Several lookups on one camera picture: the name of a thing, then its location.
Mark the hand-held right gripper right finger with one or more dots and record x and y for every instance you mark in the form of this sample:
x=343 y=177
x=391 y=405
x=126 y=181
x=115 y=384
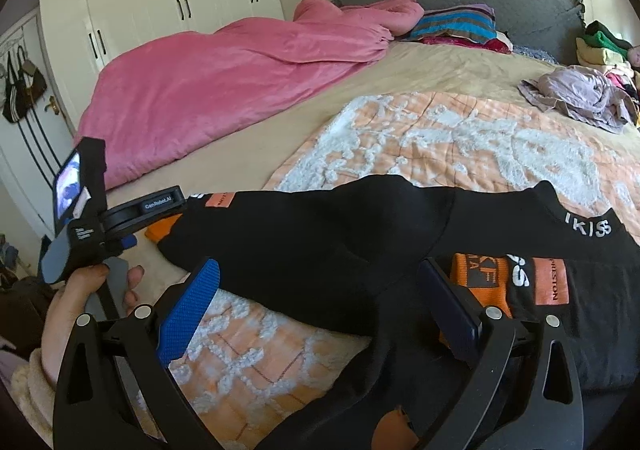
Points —
x=450 y=310

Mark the pink duvet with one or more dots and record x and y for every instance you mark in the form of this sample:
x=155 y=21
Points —
x=225 y=75

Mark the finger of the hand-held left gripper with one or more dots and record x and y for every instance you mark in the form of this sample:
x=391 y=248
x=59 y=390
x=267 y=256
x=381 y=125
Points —
x=129 y=241

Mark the pile of folded clothes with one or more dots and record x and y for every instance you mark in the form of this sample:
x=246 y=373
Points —
x=605 y=55

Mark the bed with beige sheet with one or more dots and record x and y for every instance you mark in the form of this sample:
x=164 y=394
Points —
x=450 y=70

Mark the grey quilted headboard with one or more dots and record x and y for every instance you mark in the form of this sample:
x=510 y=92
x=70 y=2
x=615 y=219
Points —
x=525 y=15

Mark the brown handbag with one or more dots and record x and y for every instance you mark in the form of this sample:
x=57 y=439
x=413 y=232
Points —
x=34 y=85

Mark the crumpled lilac garment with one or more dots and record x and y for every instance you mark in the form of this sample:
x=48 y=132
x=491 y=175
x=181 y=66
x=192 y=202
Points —
x=575 y=92

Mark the striped pillow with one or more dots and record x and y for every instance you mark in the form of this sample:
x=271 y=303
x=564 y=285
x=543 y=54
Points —
x=455 y=25

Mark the black striped handbag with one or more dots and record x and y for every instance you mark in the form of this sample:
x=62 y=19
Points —
x=14 y=100

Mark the blue patterned pillow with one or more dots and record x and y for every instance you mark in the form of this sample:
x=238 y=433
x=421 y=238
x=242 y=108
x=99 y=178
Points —
x=535 y=55

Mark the black sweatshirt with orange patches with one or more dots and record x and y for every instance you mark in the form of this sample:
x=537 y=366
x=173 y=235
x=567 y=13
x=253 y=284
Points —
x=325 y=240

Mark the white door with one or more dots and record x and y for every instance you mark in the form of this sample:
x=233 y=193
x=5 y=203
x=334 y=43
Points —
x=30 y=150

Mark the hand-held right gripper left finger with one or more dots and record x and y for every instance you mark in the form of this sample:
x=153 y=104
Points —
x=192 y=305

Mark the person's left forearm cream sleeve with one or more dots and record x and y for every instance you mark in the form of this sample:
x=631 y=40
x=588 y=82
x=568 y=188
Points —
x=32 y=397

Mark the person's left hand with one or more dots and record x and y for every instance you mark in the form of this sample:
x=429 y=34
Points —
x=62 y=325

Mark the orange and white tufted blanket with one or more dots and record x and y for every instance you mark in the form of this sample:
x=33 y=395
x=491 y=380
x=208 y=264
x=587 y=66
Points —
x=450 y=145

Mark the magenta pillow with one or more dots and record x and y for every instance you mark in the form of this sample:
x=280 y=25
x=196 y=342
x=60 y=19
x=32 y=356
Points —
x=492 y=44

